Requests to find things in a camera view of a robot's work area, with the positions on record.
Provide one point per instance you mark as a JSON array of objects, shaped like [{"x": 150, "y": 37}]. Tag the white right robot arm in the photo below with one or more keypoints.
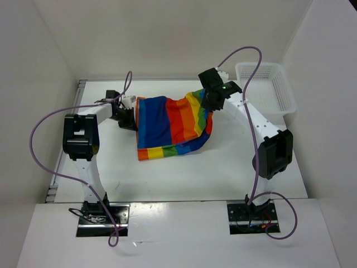
[{"x": 273, "y": 147}]

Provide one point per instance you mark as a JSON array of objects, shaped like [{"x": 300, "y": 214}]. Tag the aluminium table edge rail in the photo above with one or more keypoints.
[{"x": 53, "y": 187}]

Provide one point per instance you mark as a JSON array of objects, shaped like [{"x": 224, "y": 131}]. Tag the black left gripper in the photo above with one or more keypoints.
[{"x": 130, "y": 123}]

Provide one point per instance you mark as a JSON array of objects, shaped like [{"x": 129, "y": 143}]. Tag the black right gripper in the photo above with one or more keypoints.
[{"x": 207, "y": 105}]

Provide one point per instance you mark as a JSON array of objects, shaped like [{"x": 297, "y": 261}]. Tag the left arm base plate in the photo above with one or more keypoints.
[{"x": 99, "y": 224}]

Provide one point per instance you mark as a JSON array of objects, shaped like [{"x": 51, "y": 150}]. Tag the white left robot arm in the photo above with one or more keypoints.
[{"x": 81, "y": 143}]

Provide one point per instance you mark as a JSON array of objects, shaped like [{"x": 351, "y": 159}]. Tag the white plastic basket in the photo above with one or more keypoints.
[{"x": 269, "y": 90}]

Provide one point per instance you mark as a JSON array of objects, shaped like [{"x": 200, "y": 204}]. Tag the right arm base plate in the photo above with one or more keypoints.
[{"x": 241, "y": 222}]

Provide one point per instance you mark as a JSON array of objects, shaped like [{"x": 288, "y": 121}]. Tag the rainbow striped shorts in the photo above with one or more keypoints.
[{"x": 168, "y": 127}]

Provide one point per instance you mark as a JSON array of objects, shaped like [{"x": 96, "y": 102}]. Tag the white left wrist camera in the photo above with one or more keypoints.
[{"x": 128, "y": 102}]

